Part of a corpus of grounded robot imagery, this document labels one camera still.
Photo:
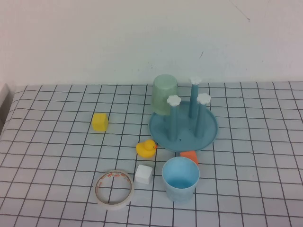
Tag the yellow cube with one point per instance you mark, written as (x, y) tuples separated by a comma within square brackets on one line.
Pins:
[(100, 122)]

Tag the white cube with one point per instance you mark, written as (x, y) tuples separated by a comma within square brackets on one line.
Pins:
[(143, 175)]

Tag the white table edge panel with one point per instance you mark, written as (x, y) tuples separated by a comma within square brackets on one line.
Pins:
[(4, 94)]

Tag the blue cup stand with pegs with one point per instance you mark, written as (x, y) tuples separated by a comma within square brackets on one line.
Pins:
[(184, 139)]

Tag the pale green plastic cup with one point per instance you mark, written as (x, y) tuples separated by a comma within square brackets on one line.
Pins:
[(163, 94)]

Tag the orange cube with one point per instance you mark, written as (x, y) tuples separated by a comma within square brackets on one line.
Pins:
[(189, 154)]

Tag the yellow rubber duck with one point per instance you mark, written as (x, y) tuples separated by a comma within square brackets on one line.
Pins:
[(145, 151)]

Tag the light blue plastic cup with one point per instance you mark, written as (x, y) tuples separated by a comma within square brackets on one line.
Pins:
[(180, 192)]

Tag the white black-grid tablecloth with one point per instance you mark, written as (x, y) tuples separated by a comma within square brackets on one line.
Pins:
[(236, 189)]

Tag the tape roll with orange print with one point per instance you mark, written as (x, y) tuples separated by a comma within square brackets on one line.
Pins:
[(111, 206)]

